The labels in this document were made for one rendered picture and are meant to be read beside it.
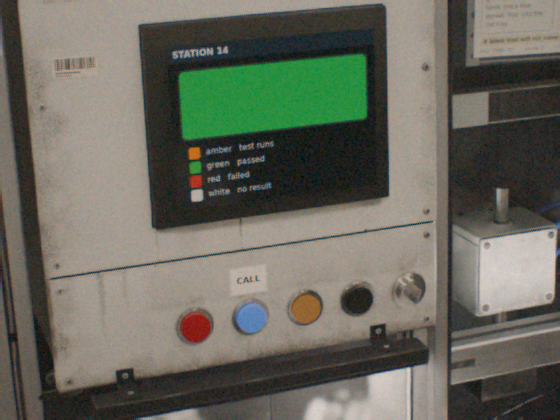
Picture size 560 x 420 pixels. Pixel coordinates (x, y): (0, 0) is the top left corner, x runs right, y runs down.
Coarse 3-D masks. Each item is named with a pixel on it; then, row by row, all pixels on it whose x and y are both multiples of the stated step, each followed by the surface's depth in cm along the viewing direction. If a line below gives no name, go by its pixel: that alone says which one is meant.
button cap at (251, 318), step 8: (240, 312) 123; (248, 312) 123; (256, 312) 123; (264, 312) 124; (240, 320) 123; (248, 320) 123; (256, 320) 124; (264, 320) 124; (248, 328) 124; (256, 328) 124
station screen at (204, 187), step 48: (192, 48) 112; (240, 48) 114; (288, 48) 116; (336, 48) 117; (192, 144) 115; (240, 144) 117; (288, 144) 118; (336, 144) 120; (192, 192) 116; (240, 192) 118; (288, 192) 120
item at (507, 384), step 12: (516, 372) 162; (528, 372) 162; (468, 384) 164; (480, 384) 161; (492, 384) 161; (504, 384) 162; (516, 384) 162; (528, 384) 163; (480, 396) 161; (492, 396) 161
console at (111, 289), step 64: (0, 0) 131; (64, 0) 109; (128, 0) 111; (192, 0) 114; (256, 0) 116; (320, 0) 118; (384, 0) 120; (64, 64) 111; (128, 64) 113; (384, 64) 121; (64, 128) 113; (128, 128) 115; (384, 128) 123; (64, 192) 114; (128, 192) 116; (320, 192) 122; (384, 192) 125; (64, 256) 116; (128, 256) 118; (192, 256) 121; (256, 256) 123; (320, 256) 125; (384, 256) 128; (64, 320) 118; (128, 320) 120; (192, 320) 121; (320, 320) 127; (384, 320) 130; (64, 384) 119
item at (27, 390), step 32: (0, 32) 109; (0, 64) 110; (0, 96) 111; (0, 128) 111; (0, 160) 112; (0, 192) 114; (0, 224) 114; (0, 256) 115; (0, 288) 116; (0, 320) 116; (32, 320) 118; (0, 352) 117; (32, 352) 118; (0, 384) 118; (32, 384) 119; (0, 416) 119; (32, 416) 120
